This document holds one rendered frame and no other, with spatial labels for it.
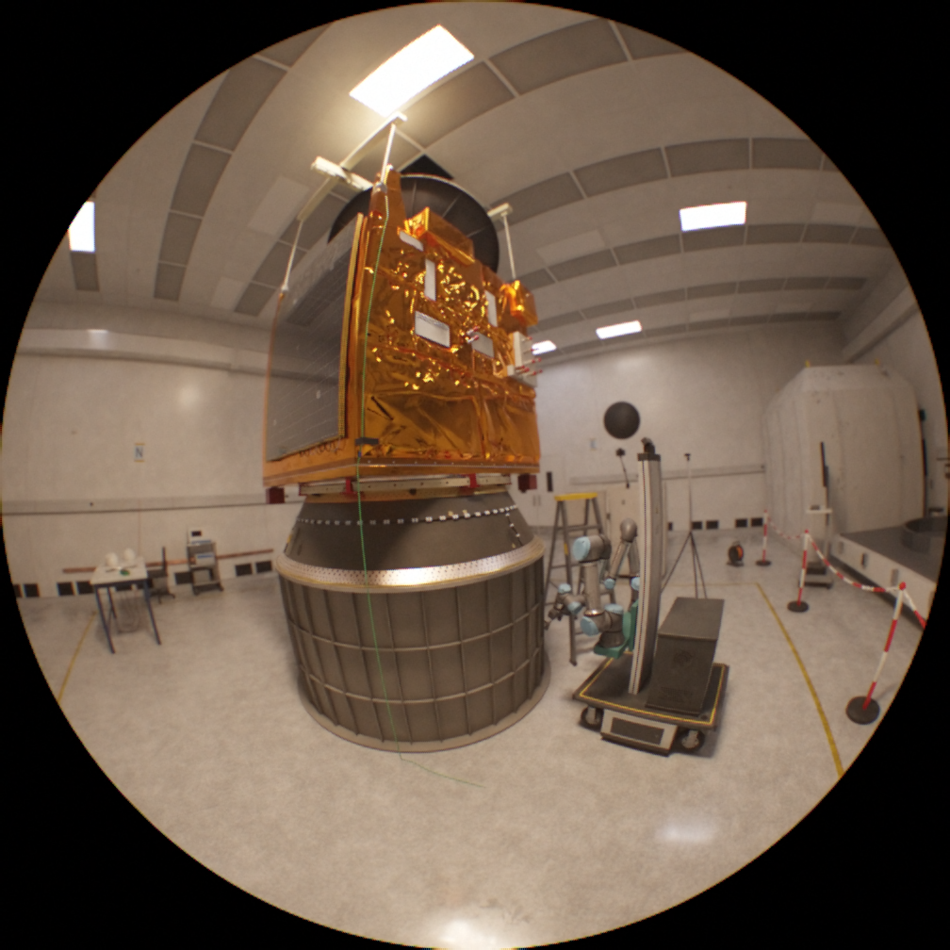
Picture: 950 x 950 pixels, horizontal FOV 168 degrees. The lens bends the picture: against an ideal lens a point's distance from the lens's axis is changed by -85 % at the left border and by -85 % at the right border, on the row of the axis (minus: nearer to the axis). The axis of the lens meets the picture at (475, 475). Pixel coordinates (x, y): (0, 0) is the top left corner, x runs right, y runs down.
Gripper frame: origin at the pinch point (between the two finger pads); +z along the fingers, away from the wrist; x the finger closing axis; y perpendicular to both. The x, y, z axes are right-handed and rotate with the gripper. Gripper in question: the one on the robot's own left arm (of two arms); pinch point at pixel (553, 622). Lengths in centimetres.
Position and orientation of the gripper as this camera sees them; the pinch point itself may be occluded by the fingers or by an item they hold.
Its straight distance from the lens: 218.8
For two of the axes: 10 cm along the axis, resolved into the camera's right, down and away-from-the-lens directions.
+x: -7.8, 1.6, -6.1
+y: -6.2, -3.4, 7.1
